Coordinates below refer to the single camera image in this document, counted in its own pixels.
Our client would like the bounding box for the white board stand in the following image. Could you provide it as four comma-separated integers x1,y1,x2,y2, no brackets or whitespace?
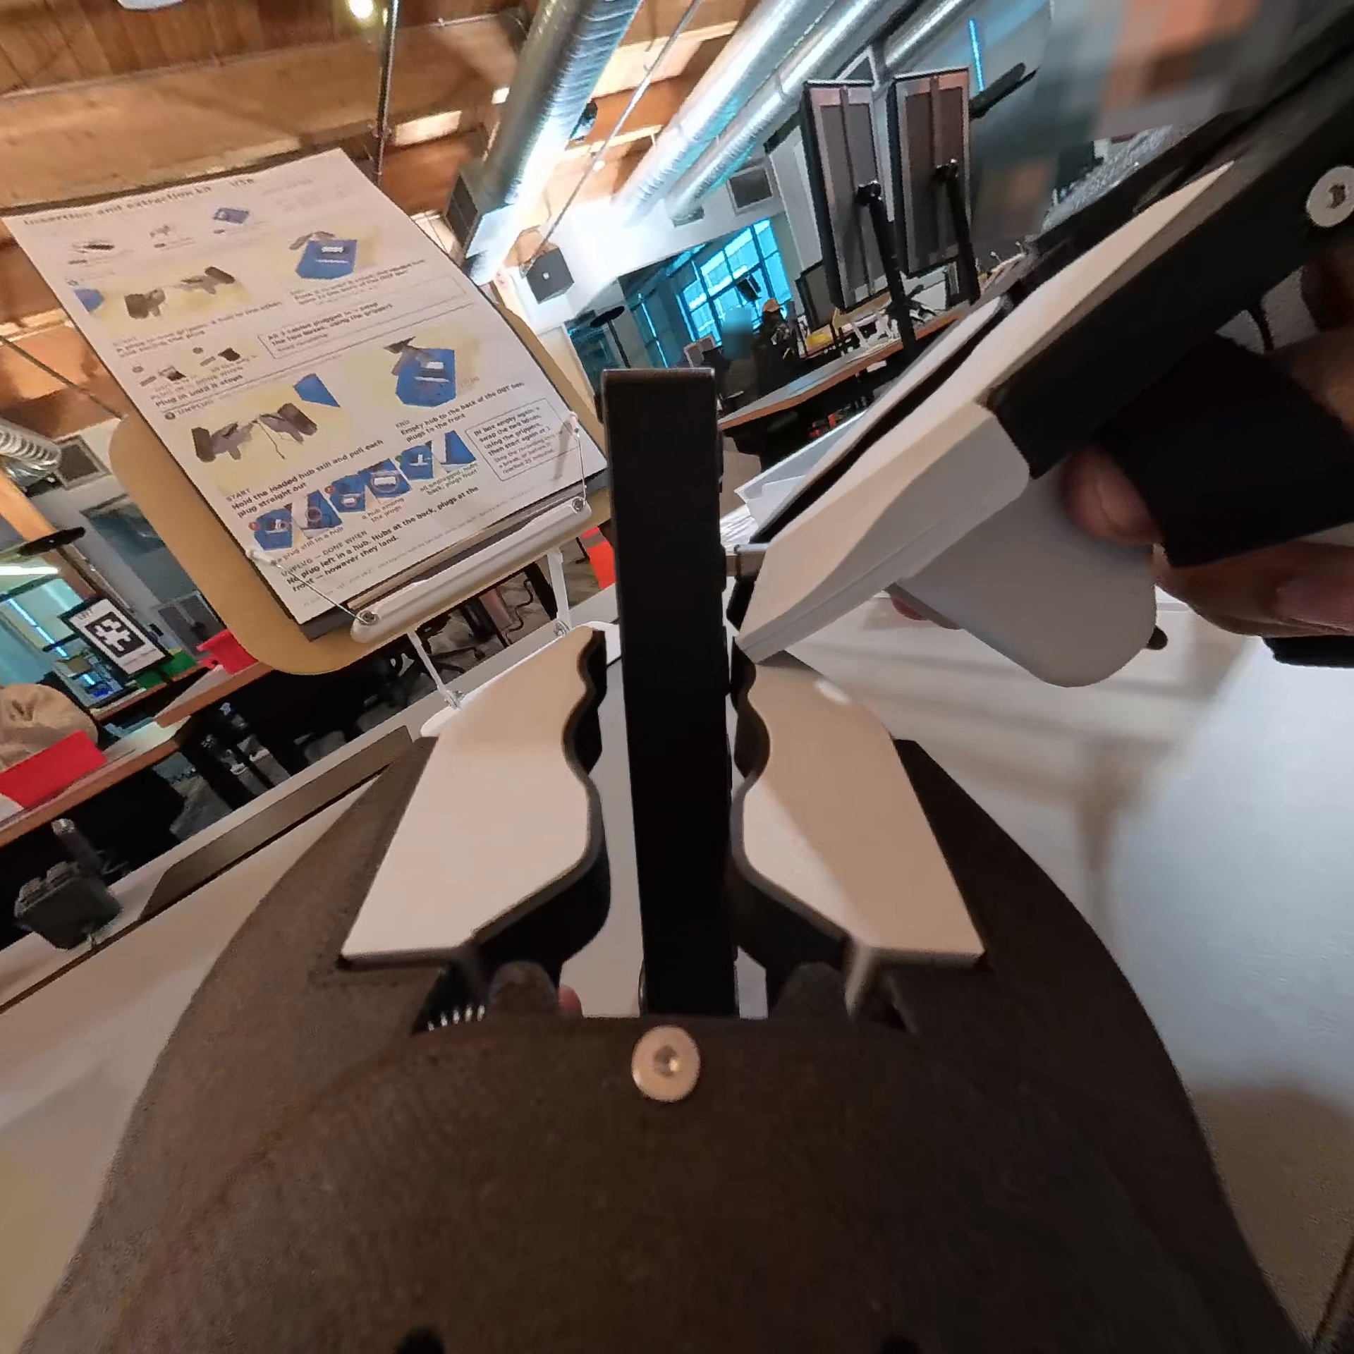
249,418,637,742

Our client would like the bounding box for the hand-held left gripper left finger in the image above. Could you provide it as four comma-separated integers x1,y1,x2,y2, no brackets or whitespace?
339,624,613,976

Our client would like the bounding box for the silver ventilation duct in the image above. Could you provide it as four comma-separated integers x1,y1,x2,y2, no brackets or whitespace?
466,0,637,255
615,0,985,224

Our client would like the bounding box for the clear plastic box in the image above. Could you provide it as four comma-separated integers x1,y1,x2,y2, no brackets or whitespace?
735,466,848,536

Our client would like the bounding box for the printed instruction sheet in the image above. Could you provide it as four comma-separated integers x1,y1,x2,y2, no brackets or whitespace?
0,149,610,626

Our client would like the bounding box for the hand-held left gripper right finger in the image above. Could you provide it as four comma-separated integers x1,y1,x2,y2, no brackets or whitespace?
731,661,985,1006

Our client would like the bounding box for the distant red bin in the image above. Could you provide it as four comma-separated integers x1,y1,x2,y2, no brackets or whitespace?
0,727,110,808

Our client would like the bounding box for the black USB hub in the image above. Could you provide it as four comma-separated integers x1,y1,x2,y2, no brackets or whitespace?
600,366,739,1019

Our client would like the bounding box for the black monitor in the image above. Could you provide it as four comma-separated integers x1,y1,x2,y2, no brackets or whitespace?
887,66,982,308
798,76,892,320

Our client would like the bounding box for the light grey desk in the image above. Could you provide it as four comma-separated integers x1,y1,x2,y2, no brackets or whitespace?
0,592,1354,1354

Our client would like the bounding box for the black white marker tag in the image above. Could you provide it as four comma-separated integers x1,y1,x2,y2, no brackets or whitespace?
58,595,171,679

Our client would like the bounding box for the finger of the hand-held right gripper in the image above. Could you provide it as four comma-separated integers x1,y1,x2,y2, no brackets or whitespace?
735,405,1035,668
740,162,1262,552

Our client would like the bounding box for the person's right hand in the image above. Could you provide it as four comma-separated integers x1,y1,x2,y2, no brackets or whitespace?
1061,442,1354,640

